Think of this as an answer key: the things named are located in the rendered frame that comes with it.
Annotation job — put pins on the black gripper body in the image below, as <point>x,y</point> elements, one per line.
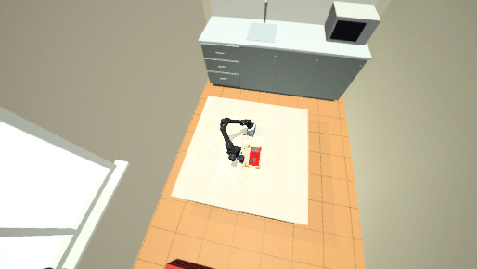
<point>241,157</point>

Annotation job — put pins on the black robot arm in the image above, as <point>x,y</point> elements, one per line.
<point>229,145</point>

